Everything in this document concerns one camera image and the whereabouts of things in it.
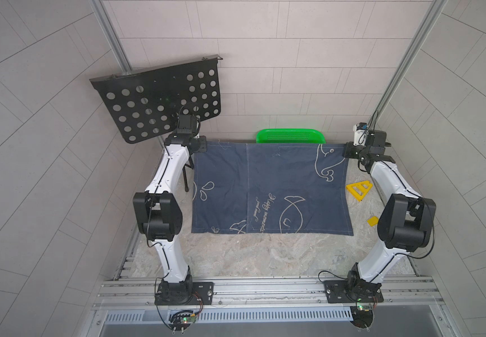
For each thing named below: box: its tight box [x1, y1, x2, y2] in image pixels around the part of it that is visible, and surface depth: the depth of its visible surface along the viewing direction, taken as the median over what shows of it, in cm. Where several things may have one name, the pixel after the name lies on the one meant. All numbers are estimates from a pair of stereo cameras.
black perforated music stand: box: [89, 56, 224, 144], surface depth 75 cm
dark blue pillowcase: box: [191, 141, 354, 236], surface depth 95 cm
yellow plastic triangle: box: [345, 180, 374, 202], surface depth 100 cm
